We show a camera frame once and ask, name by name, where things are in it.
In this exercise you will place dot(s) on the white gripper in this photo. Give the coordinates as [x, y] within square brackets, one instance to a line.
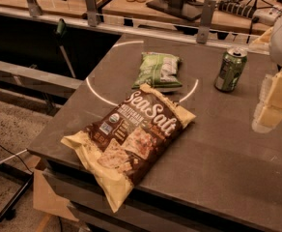
[268, 115]

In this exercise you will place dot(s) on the green soda can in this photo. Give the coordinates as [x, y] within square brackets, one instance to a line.
[233, 62]

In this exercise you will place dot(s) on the white power adapter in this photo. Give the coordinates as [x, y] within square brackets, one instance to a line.
[267, 17]

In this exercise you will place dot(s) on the black power strip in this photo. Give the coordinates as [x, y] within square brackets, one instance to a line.
[236, 9]

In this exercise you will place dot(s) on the green snack bag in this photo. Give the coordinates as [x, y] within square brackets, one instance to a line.
[159, 70]

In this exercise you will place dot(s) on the black monitor stand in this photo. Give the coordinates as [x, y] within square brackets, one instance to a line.
[185, 9]

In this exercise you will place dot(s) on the brown sea salt chip bag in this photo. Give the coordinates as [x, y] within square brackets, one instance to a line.
[122, 147]

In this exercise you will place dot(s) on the black tripod leg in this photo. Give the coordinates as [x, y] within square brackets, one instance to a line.
[8, 212]

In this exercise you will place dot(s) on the grey metal bracket right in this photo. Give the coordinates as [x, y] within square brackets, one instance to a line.
[205, 21]

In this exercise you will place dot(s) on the grey metal bracket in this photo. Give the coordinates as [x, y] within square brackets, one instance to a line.
[92, 13]
[34, 8]
[205, 21]

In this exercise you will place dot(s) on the metal rail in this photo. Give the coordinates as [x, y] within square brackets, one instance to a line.
[144, 28]

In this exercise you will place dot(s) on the grey metal bracket middle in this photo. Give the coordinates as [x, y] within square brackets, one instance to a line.
[92, 13]

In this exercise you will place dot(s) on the grey metal bracket left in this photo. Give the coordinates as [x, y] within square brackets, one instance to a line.
[34, 8]

